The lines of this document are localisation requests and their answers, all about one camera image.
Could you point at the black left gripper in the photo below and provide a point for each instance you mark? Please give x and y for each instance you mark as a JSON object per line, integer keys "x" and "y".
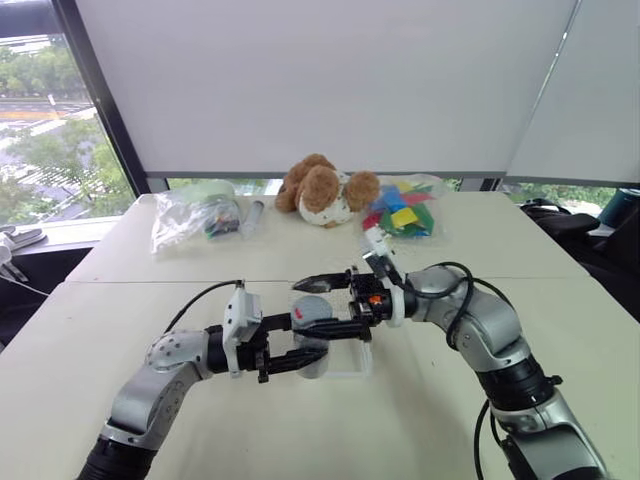
{"x": 250, "y": 356}

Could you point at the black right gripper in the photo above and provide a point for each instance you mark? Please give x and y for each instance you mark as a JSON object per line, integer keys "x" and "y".
{"x": 367, "y": 299}

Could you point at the grey jar lid red mark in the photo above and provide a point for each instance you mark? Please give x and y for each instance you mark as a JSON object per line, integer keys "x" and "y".
{"x": 312, "y": 309}

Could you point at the grey jar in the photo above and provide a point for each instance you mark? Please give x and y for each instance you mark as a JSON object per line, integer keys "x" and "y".
{"x": 316, "y": 371}

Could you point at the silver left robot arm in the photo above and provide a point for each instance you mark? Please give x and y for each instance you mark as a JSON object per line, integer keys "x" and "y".
{"x": 150, "y": 395}

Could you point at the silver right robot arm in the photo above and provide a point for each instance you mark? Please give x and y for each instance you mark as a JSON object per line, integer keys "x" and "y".
{"x": 500, "y": 350}

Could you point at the brown plush dog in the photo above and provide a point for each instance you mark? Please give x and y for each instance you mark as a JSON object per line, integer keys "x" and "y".
{"x": 320, "y": 192}

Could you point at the clear plastic syringe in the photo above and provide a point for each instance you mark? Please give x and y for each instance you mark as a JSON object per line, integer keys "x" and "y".
{"x": 253, "y": 220}

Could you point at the bag of coloured pieces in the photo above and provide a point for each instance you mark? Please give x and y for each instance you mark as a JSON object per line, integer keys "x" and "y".
{"x": 405, "y": 215}

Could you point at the plastic bag of small items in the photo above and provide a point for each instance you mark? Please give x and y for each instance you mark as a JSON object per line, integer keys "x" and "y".
{"x": 185, "y": 225}

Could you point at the wide white roller blind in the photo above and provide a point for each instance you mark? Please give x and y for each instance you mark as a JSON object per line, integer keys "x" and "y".
{"x": 325, "y": 85}

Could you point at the black backpack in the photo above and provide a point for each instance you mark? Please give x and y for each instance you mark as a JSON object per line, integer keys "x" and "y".
{"x": 590, "y": 250}

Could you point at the teal bottle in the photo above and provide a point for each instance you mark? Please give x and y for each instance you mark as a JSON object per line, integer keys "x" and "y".
{"x": 620, "y": 205}

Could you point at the narrow white roller blind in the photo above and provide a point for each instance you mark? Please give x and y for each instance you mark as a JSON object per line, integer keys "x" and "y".
{"x": 585, "y": 100}

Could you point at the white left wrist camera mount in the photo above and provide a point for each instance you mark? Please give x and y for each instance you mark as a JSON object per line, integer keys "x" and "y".
{"x": 241, "y": 315}

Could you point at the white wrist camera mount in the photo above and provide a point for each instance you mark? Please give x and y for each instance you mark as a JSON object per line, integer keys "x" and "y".
{"x": 378, "y": 243}
{"x": 241, "y": 315}

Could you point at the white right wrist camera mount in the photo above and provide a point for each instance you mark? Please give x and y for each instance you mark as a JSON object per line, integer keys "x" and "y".
{"x": 378, "y": 243}

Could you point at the black window frame post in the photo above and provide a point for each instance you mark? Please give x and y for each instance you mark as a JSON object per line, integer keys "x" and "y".
{"x": 100, "y": 100}

